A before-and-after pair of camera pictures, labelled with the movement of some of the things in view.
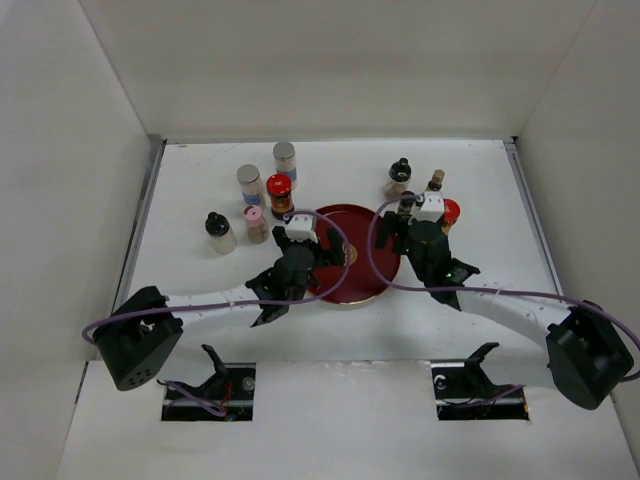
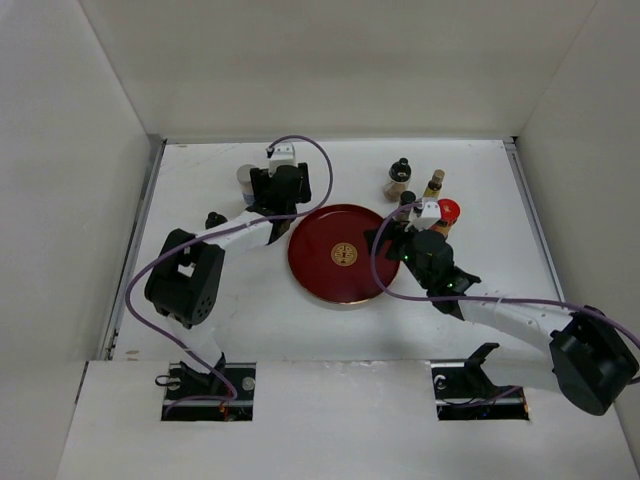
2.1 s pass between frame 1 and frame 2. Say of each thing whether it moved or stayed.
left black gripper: moved
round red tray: stayed
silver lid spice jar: stayed
